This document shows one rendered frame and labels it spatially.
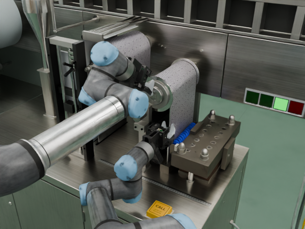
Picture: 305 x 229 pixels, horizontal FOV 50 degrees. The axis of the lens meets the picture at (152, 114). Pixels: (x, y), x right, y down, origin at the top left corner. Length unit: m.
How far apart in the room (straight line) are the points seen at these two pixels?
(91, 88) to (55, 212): 0.85
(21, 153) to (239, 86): 1.03
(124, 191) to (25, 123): 0.89
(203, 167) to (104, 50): 0.60
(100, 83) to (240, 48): 0.70
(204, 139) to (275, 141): 2.13
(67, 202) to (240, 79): 0.93
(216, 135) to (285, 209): 1.40
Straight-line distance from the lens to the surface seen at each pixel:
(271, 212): 2.69
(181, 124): 1.44
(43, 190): 1.64
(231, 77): 1.49
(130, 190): 1.17
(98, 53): 0.98
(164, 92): 1.25
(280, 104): 1.47
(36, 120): 1.90
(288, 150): 3.42
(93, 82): 0.97
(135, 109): 0.87
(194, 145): 1.39
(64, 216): 1.64
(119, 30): 1.42
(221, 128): 1.53
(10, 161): 0.71
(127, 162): 1.09
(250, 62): 1.45
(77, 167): 1.49
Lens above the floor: 1.80
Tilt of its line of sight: 29 degrees down
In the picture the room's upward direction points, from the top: 1 degrees clockwise
